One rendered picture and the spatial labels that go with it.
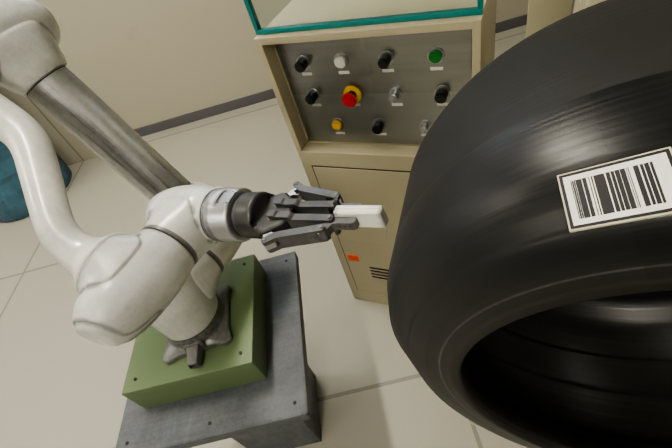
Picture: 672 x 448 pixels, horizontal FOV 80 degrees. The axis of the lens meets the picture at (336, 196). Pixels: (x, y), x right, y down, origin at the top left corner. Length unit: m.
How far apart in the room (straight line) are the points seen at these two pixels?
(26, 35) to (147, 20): 2.44
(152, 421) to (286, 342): 0.38
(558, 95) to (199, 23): 3.15
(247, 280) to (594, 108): 1.01
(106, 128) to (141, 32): 2.50
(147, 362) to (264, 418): 0.34
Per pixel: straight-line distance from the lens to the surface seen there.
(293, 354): 1.14
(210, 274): 1.04
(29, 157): 0.82
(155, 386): 1.16
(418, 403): 1.72
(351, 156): 1.21
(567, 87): 0.36
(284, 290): 1.25
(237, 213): 0.62
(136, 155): 1.04
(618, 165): 0.30
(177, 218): 0.68
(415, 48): 1.02
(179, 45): 3.47
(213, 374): 1.11
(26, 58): 1.04
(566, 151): 0.31
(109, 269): 0.65
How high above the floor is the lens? 1.64
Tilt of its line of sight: 43 degrees down
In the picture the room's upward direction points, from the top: 19 degrees counter-clockwise
